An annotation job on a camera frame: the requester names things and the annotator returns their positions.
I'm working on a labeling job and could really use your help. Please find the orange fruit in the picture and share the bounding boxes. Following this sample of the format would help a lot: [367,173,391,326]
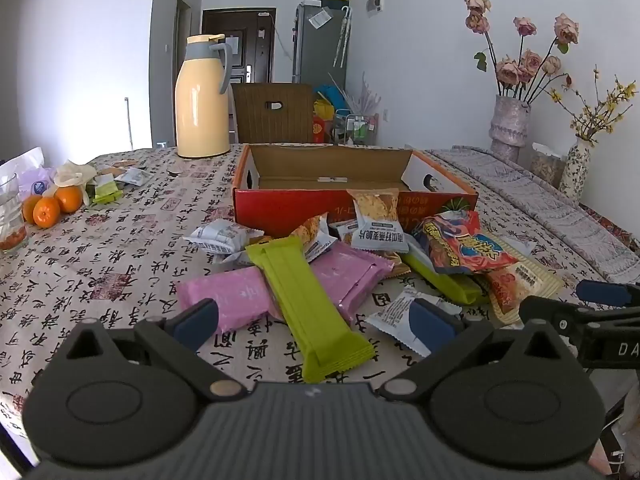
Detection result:
[21,195,43,223]
[54,186,84,214]
[33,197,62,229]

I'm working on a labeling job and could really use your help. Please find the grey patterned cloth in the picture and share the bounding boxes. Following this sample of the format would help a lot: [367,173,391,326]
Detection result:
[425,145,640,283]

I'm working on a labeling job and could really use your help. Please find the yellow flower branches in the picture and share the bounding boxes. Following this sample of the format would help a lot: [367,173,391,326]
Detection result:
[550,65,637,147]

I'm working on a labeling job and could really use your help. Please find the pink ribbed vase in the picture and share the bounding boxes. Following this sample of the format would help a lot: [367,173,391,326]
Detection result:
[489,94,531,161]

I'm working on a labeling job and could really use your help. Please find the beige red snack packet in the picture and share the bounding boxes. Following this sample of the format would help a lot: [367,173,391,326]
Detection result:
[475,255,565,330]

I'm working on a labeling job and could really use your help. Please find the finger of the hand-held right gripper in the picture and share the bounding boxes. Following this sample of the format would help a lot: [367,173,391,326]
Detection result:
[519,296,640,347]
[575,280,640,309]

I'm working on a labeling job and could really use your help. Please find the clear glass cup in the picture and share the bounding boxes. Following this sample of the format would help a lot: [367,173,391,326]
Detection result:
[0,174,30,253]

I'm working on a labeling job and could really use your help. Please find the pink snack packet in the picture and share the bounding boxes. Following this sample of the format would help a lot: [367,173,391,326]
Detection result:
[310,241,396,313]
[176,266,281,333]

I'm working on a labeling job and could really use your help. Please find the cream glove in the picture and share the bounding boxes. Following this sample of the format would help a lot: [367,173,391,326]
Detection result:
[52,160,97,188]

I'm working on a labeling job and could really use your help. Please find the brown wooden chair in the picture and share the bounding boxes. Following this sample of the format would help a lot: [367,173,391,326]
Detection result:
[231,82,316,145]

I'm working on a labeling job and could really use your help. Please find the red yellow bag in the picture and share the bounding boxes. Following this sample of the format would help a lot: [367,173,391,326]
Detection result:
[311,100,337,145]

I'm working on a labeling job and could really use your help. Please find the yellow thermos jug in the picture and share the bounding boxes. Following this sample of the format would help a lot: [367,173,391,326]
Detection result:
[174,33,233,159]

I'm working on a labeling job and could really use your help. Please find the dried pink roses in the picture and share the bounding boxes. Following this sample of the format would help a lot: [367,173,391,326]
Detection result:
[464,0,580,106]

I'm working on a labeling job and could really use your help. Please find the small white packet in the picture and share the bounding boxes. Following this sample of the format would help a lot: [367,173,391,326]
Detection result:
[117,167,152,187]

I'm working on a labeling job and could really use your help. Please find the white grey snack packet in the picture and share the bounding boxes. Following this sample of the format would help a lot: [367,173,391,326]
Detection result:
[182,220,265,256]

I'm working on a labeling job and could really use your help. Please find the white umbrella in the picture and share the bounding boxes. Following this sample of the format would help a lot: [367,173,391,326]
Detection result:
[332,6,351,68]

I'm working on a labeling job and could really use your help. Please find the speckled white vase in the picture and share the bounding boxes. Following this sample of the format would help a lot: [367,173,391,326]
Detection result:
[559,136,592,201]

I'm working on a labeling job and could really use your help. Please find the long green snack packet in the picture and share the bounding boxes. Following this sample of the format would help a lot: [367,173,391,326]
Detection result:
[402,252,483,306]
[245,236,376,383]

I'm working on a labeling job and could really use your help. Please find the white plastic bag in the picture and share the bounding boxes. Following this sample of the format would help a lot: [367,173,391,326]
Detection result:
[0,147,46,183]

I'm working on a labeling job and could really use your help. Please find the dark brown door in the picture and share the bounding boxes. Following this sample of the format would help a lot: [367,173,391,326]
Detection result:
[201,7,277,83]

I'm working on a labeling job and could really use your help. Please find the grey refrigerator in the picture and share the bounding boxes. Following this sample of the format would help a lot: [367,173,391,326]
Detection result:
[292,1,351,91]

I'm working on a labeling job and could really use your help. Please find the wire rack with bottles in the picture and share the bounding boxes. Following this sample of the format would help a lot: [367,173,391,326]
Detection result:
[332,109,378,147]

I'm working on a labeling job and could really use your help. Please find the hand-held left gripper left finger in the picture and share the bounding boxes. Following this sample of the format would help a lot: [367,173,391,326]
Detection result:
[52,298,247,402]

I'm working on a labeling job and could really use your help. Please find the small green packet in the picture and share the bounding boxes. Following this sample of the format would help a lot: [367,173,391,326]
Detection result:
[90,180,123,206]

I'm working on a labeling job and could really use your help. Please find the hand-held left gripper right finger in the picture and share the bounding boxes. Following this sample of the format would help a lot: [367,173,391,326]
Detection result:
[378,298,572,403]

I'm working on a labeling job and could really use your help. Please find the pale dried branches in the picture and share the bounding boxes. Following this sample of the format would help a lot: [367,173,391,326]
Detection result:
[350,72,383,116]

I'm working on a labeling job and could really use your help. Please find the red cardboard box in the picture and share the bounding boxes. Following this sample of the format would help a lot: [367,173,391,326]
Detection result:
[232,143,479,238]

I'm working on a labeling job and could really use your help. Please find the red snack bag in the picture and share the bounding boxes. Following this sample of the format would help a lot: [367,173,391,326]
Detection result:
[414,210,519,276]

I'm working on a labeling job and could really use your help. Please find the blue bag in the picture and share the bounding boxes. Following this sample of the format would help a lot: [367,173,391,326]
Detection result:
[315,85,346,111]

